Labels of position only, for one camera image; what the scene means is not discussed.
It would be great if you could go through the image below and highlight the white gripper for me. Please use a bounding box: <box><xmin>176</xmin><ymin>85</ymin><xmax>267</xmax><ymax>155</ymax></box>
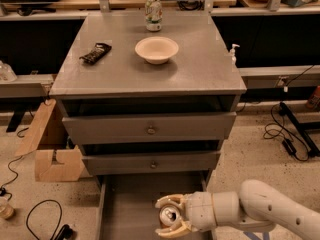
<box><xmin>155</xmin><ymin>192</ymin><xmax>214</xmax><ymax>239</ymax></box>

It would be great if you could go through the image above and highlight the orange soda can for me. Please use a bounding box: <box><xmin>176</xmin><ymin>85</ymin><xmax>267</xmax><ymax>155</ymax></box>
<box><xmin>159</xmin><ymin>205</ymin><xmax>181</xmax><ymax>228</ymax></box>

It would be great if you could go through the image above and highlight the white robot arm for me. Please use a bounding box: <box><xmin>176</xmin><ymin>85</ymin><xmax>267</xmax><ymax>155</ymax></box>
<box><xmin>155</xmin><ymin>179</ymin><xmax>320</xmax><ymax>240</ymax></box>

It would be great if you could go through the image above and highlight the grey bottom drawer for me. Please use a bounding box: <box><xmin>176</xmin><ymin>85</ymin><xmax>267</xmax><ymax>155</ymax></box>
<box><xmin>95</xmin><ymin>172</ymin><xmax>213</xmax><ymax>240</ymax></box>

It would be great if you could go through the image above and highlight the grey drawer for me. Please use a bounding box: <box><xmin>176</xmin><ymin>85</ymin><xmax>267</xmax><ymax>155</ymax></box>
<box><xmin>95</xmin><ymin>172</ymin><xmax>213</xmax><ymax>240</ymax></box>
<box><xmin>62</xmin><ymin>112</ymin><xmax>236</xmax><ymax>145</ymax></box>
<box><xmin>83</xmin><ymin>151</ymin><xmax>220</xmax><ymax>175</ymax></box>

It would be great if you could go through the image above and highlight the grey middle drawer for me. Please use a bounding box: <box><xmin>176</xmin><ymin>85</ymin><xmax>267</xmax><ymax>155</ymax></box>
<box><xmin>83</xmin><ymin>151</ymin><xmax>220</xmax><ymax>175</ymax></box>

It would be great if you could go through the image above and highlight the grey top drawer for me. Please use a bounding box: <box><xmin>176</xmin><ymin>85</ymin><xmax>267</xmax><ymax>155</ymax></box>
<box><xmin>62</xmin><ymin>112</ymin><xmax>236</xmax><ymax>145</ymax></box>

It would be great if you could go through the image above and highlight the grey drawer cabinet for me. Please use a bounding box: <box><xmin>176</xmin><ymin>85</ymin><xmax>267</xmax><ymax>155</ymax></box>
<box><xmin>48</xmin><ymin>10</ymin><xmax>248</xmax><ymax>185</ymax></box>

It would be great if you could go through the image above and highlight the green white soda can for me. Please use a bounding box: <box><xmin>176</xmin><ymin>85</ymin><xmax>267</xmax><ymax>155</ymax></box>
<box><xmin>145</xmin><ymin>0</ymin><xmax>162</xmax><ymax>32</ymax></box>

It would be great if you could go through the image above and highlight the wooden block stand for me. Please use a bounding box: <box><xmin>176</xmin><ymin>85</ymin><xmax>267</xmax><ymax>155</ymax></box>
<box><xmin>35</xmin><ymin>148</ymin><xmax>84</xmax><ymax>182</ymax></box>

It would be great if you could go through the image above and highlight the black table leg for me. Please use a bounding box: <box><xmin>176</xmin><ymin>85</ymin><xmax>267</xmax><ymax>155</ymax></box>
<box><xmin>280</xmin><ymin>102</ymin><xmax>320</xmax><ymax>157</ymax></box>

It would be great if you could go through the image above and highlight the white paper bowl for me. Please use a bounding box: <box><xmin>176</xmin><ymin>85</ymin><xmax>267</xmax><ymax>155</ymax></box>
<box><xmin>135</xmin><ymin>36</ymin><xmax>179</xmax><ymax>65</ymax></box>

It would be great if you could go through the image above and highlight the wooden plank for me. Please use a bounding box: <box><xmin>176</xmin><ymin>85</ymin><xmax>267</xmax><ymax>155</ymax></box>
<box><xmin>15</xmin><ymin>99</ymin><xmax>56</xmax><ymax>157</ymax></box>

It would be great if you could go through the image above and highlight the white pump bottle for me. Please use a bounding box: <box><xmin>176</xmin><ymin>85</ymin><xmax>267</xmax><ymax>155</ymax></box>
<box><xmin>229</xmin><ymin>44</ymin><xmax>240</xmax><ymax>65</ymax></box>

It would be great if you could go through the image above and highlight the orange bottle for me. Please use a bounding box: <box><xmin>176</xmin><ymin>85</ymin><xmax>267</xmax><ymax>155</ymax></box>
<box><xmin>306</xmin><ymin>86</ymin><xmax>320</xmax><ymax>109</ymax></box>

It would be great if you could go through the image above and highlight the clear plastic cup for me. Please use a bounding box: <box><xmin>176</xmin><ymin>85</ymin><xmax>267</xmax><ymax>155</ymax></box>
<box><xmin>0</xmin><ymin>197</ymin><xmax>15</xmax><ymax>219</ymax></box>

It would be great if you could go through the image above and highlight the black snack bag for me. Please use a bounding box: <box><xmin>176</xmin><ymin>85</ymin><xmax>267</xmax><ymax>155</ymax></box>
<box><xmin>80</xmin><ymin>43</ymin><xmax>112</xmax><ymax>65</ymax></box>

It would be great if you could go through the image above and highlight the clear plastic container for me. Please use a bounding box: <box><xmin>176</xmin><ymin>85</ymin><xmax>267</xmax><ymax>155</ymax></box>
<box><xmin>0</xmin><ymin>61</ymin><xmax>17</xmax><ymax>83</ymax></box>

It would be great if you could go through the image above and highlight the black cable loop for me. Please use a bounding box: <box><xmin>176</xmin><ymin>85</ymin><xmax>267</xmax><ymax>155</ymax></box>
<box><xmin>25</xmin><ymin>199</ymin><xmax>74</xmax><ymax>240</ymax></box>

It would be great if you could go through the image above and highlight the black power adapter cable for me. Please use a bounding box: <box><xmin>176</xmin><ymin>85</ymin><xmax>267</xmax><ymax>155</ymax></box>
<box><xmin>262</xmin><ymin>103</ymin><xmax>312</xmax><ymax>163</ymax></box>

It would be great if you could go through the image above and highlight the black floor cable left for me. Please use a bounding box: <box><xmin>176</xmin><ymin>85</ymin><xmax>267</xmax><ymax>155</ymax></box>
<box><xmin>0</xmin><ymin>127</ymin><xmax>30</xmax><ymax>202</ymax></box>

